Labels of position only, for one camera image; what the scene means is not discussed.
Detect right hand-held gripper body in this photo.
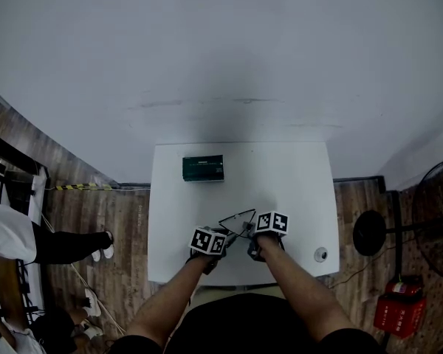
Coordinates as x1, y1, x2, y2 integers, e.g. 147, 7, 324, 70
247, 211, 290, 262

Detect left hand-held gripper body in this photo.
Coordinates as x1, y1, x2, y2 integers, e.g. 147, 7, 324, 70
189, 226, 230, 276

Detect black eyeglasses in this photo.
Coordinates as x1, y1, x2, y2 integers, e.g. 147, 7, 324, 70
218, 208, 258, 237

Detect person's left forearm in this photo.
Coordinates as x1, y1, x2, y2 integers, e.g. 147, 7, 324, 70
125, 254, 222, 347

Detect person's right forearm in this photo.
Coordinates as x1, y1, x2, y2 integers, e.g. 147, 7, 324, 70
258, 234, 356, 343

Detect person's khaki trousers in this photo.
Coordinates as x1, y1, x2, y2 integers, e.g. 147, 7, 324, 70
199, 284, 282, 299

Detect dark green box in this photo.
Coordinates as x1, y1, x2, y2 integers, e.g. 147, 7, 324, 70
182, 154, 225, 183

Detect person's black shirt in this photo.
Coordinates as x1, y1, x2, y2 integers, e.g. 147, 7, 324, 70
110, 293, 385, 354

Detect white table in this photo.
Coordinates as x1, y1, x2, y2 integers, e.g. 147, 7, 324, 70
117, 175, 387, 195

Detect black standing fan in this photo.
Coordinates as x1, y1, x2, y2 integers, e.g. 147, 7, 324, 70
352, 156, 443, 283

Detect yellow black striped tape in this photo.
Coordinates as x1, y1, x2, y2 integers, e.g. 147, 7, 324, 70
54, 182, 114, 192

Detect red fire extinguisher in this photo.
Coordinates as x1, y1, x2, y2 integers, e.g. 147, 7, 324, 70
385, 275, 426, 299

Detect red fire extinguisher box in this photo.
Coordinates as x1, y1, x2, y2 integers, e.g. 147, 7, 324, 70
372, 295, 428, 340

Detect brown wooden board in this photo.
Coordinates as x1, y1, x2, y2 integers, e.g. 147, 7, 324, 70
0, 256, 27, 332

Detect black floor cable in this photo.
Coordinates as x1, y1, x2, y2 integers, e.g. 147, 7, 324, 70
328, 245, 396, 289

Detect white floor cable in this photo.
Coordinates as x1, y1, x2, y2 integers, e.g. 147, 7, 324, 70
40, 215, 127, 336

